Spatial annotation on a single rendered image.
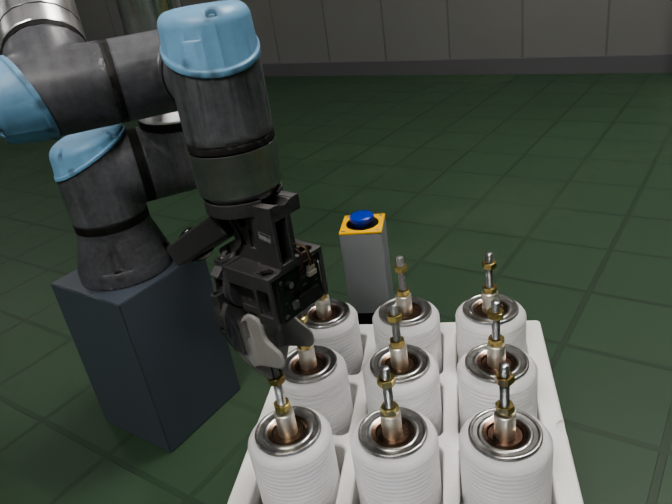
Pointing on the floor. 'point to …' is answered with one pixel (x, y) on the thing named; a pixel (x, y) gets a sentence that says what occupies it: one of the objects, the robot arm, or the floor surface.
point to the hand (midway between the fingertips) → (268, 361)
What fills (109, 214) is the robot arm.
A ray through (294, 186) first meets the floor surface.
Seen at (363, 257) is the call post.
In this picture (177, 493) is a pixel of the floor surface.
